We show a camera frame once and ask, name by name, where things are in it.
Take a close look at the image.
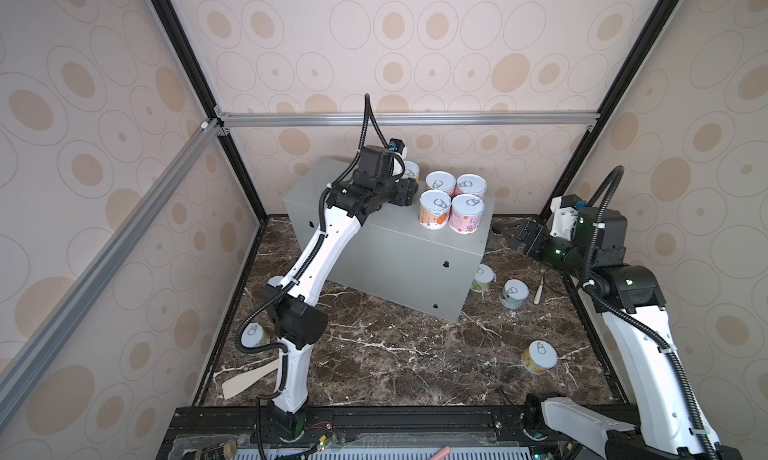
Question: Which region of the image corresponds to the yellow label can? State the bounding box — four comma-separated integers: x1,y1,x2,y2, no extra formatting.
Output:
403,161,420,181

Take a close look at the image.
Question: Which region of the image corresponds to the brown orange label can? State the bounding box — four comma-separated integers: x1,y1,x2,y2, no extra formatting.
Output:
418,190,452,230

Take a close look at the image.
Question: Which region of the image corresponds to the orange pink label can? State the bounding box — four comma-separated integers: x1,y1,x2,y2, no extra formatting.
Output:
425,171,457,198

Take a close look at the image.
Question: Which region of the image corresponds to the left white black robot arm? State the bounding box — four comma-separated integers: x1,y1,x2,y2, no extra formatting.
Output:
235,140,418,440

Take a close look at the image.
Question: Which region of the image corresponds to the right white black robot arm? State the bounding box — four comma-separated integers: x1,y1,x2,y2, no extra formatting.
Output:
504,207,741,459

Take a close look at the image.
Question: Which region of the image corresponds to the teal flat can right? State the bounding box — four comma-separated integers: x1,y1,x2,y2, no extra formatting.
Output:
502,279,530,311

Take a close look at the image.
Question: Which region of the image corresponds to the grey metal cabinet box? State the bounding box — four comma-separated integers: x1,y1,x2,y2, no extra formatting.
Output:
283,158,496,323

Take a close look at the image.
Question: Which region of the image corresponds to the teal label can left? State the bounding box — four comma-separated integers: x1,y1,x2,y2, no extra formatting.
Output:
267,276,283,288

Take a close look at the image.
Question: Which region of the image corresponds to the pink pen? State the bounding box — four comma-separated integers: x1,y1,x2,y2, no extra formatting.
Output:
429,447,451,460

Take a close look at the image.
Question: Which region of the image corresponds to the wooden spatula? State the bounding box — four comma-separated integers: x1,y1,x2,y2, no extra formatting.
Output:
222,360,280,400

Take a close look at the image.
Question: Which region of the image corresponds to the brass cylinder on base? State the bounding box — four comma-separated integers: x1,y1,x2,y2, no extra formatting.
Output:
192,440,238,460

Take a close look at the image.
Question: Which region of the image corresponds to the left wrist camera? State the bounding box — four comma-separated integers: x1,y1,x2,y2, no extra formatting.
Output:
388,138,407,160

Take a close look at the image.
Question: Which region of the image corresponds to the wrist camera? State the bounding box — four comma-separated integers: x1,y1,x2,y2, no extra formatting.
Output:
550,194,586,241
388,138,407,160

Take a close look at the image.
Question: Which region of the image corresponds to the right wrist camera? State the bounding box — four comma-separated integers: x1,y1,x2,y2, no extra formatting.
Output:
550,194,586,241

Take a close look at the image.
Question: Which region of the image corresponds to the white handle fork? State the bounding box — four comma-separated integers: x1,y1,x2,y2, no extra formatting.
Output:
533,269,546,305

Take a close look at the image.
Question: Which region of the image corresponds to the horizontal aluminium rail back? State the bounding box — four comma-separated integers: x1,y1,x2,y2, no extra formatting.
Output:
221,111,600,128

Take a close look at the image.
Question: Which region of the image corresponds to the diagonal aluminium rail left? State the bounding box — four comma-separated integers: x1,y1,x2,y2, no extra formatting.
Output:
1,118,223,429

